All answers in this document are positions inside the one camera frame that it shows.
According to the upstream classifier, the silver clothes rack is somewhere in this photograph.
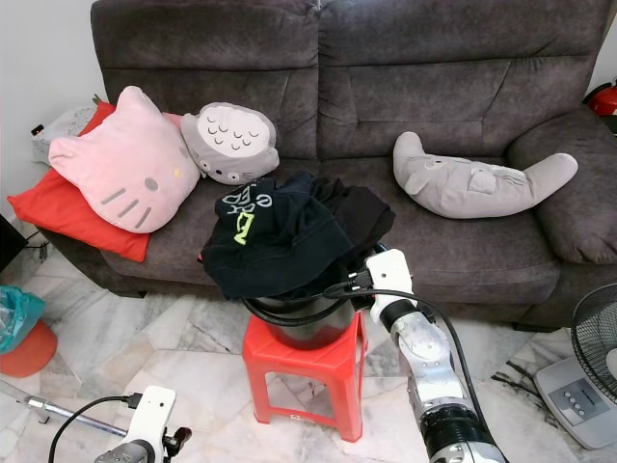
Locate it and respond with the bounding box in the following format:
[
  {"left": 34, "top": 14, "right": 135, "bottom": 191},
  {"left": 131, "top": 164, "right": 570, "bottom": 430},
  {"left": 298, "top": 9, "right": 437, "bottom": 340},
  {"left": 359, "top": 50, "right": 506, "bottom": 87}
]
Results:
[{"left": 0, "top": 381, "right": 128, "bottom": 440}]

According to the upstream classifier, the red plastic stool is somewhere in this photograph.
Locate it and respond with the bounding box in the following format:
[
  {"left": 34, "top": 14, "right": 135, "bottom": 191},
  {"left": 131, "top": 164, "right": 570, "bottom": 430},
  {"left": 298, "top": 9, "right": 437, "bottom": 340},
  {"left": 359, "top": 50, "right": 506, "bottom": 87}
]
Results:
[{"left": 241, "top": 309, "right": 369, "bottom": 443}]

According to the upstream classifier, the long grey curved pillow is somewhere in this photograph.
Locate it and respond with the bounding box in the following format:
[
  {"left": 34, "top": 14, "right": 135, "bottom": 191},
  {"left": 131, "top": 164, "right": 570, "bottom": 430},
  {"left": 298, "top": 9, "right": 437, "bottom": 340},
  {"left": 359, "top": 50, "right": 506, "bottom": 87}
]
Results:
[{"left": 392, "top": 130, "right": 579, "bottom": 219}]

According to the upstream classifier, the round grey Totoro cushion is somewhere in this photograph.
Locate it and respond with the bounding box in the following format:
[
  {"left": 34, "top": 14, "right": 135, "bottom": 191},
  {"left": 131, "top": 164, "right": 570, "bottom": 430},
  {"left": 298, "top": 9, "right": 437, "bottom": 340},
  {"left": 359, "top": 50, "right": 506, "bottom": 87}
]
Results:
[{"left": 180, "top": 101, "right": 281, "bottom": 186}]

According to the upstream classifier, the orange bin with teal bag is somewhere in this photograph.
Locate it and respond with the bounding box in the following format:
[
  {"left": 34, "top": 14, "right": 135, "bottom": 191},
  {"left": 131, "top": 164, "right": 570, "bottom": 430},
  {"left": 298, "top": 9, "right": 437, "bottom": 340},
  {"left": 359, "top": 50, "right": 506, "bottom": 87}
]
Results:
[{"left": 0, "top": 285, "right": 59, "bottom": 379}]

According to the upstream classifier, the dark grey fabric sofa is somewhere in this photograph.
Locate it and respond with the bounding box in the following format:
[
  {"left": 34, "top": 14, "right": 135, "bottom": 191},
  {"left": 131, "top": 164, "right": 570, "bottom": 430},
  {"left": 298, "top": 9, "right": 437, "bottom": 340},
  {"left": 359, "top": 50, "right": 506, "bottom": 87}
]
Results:
[{"left": 43, "top": 0, "right": 617, "bottom": 329}]

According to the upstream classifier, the black box beside sofa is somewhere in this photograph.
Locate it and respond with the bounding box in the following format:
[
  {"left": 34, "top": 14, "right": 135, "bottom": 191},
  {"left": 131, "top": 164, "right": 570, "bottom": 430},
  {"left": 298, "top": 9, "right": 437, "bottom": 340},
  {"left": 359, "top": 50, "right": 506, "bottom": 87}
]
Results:
[{"left": 0, "top": 214, "right": 25, "bottom": 271}]

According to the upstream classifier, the grey floor fan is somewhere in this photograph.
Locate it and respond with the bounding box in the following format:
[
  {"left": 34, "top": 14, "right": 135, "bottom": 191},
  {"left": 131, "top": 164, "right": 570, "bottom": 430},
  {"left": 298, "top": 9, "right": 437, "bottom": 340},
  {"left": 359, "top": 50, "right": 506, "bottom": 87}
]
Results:
[{"left": 535, "top": 283, "right": 617, "bottom": 449}]

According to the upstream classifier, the red cushion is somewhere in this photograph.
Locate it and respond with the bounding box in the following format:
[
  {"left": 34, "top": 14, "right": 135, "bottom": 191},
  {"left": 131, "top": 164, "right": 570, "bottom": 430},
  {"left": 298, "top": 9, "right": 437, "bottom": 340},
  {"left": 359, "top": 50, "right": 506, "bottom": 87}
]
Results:
[{"left": 8, "top": 101, "right": 155, "bottom": 261}]

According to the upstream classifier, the pink cat face cushion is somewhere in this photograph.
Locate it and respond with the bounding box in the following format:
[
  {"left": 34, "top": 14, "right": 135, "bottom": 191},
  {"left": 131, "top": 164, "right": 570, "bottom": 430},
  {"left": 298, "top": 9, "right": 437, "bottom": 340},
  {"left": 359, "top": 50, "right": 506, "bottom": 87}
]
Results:
[{"left": 48, "top": 87, "right": 201, "bottom": 234}]

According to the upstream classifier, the red round object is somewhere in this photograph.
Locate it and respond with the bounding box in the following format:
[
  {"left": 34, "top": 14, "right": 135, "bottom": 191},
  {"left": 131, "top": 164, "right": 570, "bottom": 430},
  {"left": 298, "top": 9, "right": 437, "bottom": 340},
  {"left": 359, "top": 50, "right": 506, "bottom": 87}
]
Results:
[{"left": 583, "top": 82, "right": 617, "bottom": 122}]

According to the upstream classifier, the clear plastic box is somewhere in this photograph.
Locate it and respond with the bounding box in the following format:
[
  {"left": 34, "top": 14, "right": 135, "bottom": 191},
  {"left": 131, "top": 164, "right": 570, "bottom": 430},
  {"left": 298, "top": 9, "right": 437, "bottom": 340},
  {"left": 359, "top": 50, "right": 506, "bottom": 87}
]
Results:
[{"left": 31, "top": 96, "right": 102, "bottom": 165}]

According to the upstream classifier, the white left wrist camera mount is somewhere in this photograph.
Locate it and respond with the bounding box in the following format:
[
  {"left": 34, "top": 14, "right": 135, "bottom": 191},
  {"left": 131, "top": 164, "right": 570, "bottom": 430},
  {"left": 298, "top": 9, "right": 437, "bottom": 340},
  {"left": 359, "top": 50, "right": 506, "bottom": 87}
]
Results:
[{"left": 125, "top": 386, "right": 177, "bottom": 463}]

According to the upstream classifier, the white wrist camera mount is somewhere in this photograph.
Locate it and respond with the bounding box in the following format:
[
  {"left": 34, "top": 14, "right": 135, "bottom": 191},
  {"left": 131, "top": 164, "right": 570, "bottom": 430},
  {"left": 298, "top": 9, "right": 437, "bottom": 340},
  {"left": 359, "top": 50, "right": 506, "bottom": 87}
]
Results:
[
  {"left": 366, "top": 248, "right": 417, "bottom": 324},
  {"left": 125, "top": 386, "right": 177, "bottom": 463}
]

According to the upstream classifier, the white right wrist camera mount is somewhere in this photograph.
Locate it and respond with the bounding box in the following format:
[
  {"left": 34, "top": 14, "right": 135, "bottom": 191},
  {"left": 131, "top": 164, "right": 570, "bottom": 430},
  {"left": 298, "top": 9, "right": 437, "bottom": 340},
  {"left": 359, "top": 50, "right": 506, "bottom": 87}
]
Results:
[{"left": 366, "top": 248, "right": 417, "bottom": 324}]

